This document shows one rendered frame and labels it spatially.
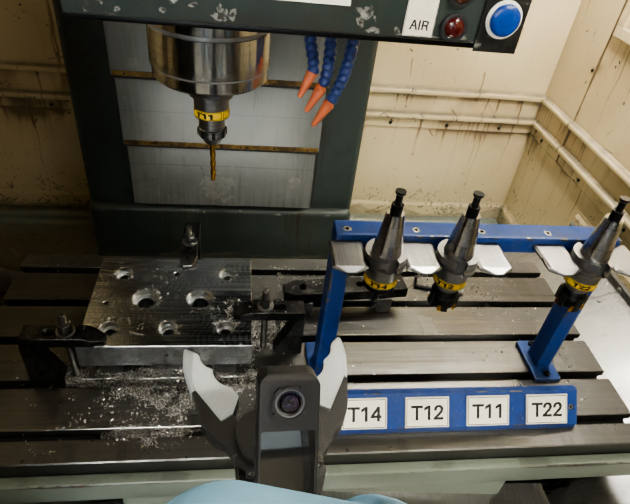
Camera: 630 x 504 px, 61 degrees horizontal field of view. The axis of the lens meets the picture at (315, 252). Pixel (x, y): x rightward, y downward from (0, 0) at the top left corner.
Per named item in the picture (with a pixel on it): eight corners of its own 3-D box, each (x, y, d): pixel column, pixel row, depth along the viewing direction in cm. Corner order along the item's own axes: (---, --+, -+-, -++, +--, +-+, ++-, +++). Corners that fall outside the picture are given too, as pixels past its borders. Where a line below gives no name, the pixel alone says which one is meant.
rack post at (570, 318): (559, 382, 104) (631, 267, 85) (534, 382, 103) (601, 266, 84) (538, 343, 111) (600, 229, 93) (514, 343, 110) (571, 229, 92)
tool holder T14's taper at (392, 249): (395, 240, 79) (405, 202, 75) (406, 258, 76) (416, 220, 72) (367, 242, 78) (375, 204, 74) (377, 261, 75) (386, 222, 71)
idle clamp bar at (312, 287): (402, 311, 115) (408, 289, 110) (283, 319, 109) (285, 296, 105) (395, 295, 118) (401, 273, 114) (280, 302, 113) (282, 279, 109)
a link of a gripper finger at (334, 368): (330, 367, 57) (291, 435, 50) (337, 329, 53) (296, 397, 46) (357, 379, 56) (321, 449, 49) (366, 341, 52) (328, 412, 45)
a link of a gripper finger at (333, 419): (313, 374, 51) (270, 446, 44) (315, 362, 50) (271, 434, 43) (359, 394, 49) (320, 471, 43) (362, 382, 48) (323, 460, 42)
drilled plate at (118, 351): (251, 364, 94) (251, 345, 91) (80, 366, 90) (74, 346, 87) (250, 277, 112) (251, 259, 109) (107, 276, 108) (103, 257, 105)
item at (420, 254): (444, 276, 77) (445, 272, 76) (408, 276, 76) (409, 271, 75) (431, 246, 82) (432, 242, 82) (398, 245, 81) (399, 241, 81)
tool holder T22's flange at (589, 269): (595, 253, 86) (602, 241, 85) (616, 278, 81) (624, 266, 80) (560, 254, 85) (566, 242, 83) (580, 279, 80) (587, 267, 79)
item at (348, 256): (369, 275, 75) (370, 271, 75) (333, 275, 74) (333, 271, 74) (361, 245, 81) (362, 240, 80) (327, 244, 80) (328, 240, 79)
